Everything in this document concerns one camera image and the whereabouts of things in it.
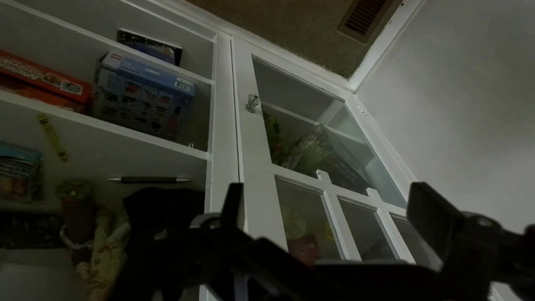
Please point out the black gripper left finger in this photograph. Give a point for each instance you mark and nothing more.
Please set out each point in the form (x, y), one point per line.
(235, 203)

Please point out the dark flat box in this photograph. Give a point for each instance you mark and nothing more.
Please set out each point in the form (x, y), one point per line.
(27, 228)

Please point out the black bag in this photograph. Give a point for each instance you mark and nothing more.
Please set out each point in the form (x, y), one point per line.
(161, 206)

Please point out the colourful small box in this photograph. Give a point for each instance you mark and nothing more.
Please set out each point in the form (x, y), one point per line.
(19, 173)

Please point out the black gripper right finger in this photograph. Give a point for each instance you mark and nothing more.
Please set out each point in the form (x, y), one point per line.
(435, 223)

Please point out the brown slatted air vent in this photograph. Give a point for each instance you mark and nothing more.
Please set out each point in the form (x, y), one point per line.
(365, 17)

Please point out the white glass-pane cabinet door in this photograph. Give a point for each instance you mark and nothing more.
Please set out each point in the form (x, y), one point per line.
(258, 167)

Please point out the grey pen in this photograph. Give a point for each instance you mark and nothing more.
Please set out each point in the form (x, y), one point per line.
(151, 179)

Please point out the yellow-green stick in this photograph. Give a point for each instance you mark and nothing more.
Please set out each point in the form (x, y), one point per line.
(53, 136)

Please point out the cream plush toy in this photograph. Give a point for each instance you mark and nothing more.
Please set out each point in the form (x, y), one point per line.
(103, 244)

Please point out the white wooden cabinet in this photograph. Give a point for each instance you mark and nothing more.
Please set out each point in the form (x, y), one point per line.
(223, 111)

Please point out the black blue-print box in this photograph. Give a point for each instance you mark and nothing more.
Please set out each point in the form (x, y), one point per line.
(151, 45)

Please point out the light blue picture box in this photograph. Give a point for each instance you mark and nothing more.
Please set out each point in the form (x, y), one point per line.
(143, 94)

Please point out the red board game box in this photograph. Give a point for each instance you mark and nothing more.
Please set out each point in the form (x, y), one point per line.
(39, 77)

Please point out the small metal door knob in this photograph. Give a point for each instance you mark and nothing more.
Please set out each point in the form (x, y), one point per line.
(253, 104)

